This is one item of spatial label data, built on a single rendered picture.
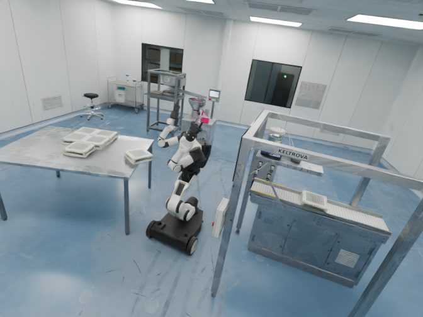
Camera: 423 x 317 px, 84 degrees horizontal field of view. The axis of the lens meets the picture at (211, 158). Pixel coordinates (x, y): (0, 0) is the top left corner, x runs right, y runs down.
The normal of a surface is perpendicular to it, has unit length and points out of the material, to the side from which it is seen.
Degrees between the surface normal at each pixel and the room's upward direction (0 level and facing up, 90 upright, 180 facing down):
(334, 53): 90
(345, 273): 90
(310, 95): 90
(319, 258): 90
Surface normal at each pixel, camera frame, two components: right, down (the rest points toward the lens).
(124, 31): -0.21, 0.39
